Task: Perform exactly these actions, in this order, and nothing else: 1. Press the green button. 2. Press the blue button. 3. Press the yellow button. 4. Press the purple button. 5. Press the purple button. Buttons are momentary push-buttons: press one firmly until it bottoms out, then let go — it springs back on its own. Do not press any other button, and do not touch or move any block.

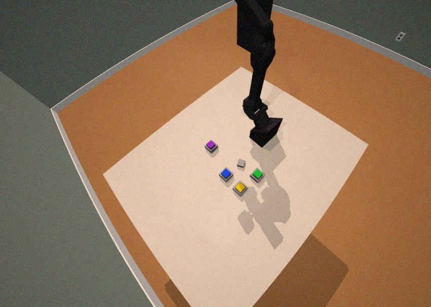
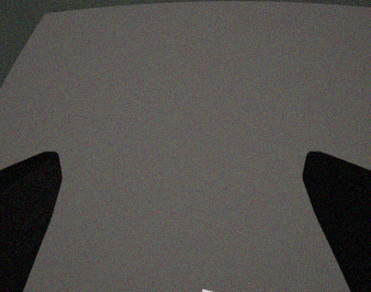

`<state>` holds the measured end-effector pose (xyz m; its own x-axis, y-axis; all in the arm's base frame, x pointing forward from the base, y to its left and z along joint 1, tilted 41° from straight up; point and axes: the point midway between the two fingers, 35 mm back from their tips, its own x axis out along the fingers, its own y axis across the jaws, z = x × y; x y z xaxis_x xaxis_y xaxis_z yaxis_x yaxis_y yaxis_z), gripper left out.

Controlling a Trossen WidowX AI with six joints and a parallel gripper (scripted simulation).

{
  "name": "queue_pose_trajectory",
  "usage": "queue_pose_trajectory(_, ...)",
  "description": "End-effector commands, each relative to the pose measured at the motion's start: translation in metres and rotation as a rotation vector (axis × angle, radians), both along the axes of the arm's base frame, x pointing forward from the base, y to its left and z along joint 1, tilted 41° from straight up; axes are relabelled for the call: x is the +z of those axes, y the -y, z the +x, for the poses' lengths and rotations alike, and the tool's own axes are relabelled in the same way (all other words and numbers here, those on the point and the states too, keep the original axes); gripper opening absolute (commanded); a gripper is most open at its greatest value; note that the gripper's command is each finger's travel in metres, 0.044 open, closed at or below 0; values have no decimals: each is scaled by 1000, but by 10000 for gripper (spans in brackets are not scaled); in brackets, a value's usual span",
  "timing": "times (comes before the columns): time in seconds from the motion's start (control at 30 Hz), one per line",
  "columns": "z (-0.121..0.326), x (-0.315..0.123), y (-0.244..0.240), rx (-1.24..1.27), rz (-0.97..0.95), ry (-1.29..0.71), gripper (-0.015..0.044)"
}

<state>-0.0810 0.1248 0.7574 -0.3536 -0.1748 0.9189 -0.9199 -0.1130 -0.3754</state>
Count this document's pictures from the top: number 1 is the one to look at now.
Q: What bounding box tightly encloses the green button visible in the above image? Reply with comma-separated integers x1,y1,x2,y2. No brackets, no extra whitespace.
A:
249,168,265,183

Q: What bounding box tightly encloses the yellow button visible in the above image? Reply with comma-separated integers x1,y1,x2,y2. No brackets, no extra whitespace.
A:
233,181,247,196

